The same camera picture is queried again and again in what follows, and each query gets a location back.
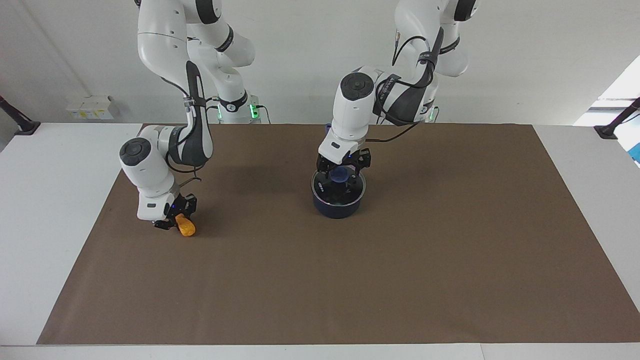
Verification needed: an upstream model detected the orange toy corn cob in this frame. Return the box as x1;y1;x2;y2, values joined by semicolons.
175;214;196;237

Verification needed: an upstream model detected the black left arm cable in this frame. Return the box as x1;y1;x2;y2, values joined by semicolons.
370;27;446;143

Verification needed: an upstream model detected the dark pot with lavender handle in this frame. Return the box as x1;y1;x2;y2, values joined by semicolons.
311;167;367;220

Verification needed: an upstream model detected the brown table mat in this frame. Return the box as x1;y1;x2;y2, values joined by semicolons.
36;123;640;346

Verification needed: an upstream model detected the glass lid with blue knob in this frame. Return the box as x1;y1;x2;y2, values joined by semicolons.
311;167;367;207

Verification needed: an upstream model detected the black stand foot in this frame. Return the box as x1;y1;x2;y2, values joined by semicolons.
0;95;42;136
594;97;640;140

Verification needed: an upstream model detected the blue and white object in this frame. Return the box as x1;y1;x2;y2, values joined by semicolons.
616;119;640;166

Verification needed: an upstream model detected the white wall socket box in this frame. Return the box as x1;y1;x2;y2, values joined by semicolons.
66;95;116;121

